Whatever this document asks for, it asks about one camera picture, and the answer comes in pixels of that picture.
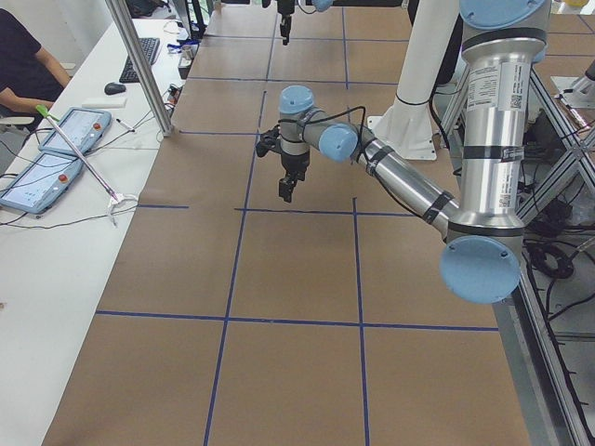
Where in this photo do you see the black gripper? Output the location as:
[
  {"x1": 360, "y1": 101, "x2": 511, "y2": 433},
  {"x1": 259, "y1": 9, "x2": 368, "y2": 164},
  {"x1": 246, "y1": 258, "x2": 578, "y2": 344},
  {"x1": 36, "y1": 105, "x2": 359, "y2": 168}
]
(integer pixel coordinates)
[
  {"x1": 278, "y1": 151, "x2": 310, "y2": 203},
  {"x1": 277, "y1": 0, "x2": 295, "y2": 46}
]

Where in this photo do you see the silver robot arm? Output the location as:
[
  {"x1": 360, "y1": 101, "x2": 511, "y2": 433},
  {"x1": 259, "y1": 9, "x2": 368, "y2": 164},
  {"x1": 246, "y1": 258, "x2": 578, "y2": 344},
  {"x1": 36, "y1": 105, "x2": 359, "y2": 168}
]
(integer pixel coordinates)
[
  {"x1": 277, "y1": 0, "x2": 333, "y2": 46},
  {"x1": 272, "y1": 1, "x2": 550, "y2": 304}
]

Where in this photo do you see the black computer keyboard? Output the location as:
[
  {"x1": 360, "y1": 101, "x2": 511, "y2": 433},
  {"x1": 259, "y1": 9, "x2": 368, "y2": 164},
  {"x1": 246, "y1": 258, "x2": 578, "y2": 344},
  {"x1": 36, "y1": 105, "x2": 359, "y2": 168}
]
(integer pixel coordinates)
[{"x1": 118, "y1": 36, "x2": 161, "y2": 84}]

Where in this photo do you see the brown paper table cover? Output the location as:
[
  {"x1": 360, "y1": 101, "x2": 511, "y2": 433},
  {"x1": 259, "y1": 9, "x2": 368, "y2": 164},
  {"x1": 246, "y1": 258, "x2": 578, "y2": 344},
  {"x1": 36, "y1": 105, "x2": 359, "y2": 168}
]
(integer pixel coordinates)
[{"x1": 44, "y1": 6, "x2": 529, "y2": 445}]

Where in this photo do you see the black computer mouse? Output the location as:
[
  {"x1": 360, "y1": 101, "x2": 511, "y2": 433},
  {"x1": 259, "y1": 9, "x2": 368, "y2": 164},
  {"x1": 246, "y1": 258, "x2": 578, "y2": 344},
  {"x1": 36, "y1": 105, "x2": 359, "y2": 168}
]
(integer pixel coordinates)
[{"x1": 103, "y1": 82, "x2": 126, "y2": 96}]

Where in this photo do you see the upper teach pendant tablet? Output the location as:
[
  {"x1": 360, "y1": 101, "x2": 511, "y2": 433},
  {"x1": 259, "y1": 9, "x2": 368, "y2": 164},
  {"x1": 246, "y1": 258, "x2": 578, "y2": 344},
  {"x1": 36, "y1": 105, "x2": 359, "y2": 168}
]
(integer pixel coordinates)
[{"x1": 39, "y1": 107, "x2": 112, "y2": 155}]

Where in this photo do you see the teach pendant tablet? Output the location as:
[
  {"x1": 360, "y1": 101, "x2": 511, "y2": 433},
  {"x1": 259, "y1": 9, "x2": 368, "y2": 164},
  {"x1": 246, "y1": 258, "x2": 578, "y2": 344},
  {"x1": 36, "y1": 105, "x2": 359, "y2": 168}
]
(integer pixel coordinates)
[
  {"x1": 39, "y1": 107, "x2": 112, "y2": 155},
  {"x1": 1, "y1": 151, "x2": 83, "y2": 215}
]

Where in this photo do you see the lower teach pendant tablet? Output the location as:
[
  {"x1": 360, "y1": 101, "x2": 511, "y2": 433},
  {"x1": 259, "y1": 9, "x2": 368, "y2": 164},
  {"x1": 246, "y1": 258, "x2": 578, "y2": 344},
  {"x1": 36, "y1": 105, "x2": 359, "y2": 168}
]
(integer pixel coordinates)
[{"x1": 1, "y1": 151, "x2": 83, "y2": 215}]

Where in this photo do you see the seated person in black shirt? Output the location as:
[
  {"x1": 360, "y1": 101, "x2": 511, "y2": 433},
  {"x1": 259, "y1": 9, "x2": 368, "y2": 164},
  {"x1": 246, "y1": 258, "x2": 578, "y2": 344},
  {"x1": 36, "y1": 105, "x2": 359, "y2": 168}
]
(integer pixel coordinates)
[{"x1": 1, "y1": 9, "x2": 71, "y2": 131}]

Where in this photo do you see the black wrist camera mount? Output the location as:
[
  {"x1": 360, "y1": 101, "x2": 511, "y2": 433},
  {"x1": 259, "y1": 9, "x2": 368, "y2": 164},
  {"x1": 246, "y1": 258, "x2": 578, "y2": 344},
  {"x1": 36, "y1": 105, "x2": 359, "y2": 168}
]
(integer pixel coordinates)
[{"x1": 255, "y1": 125, "x2": 281, "y2": 158}]

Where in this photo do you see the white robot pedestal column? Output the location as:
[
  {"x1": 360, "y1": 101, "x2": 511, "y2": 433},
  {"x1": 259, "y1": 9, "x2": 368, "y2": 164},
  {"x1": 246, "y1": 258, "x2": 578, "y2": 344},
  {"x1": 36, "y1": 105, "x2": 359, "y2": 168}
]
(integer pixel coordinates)
[{"x1": 370, "y1": 0, "x2": 459, "y2": 161}]

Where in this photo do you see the aluminium frame post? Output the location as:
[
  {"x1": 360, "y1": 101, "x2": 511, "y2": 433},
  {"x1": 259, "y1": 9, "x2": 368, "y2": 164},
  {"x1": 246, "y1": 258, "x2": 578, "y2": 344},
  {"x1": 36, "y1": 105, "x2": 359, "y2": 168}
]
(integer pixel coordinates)
[{"x1": 106, "y1": 0, "x2": 173, "y2": 138}]

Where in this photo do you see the grabber stick with green handle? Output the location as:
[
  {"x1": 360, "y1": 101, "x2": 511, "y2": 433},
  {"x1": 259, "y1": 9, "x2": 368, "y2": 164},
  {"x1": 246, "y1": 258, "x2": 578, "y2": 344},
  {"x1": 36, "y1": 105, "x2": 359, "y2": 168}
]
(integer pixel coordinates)
[{"x1": 35, "y1": 104, "x2": 139, "y2": 227}]

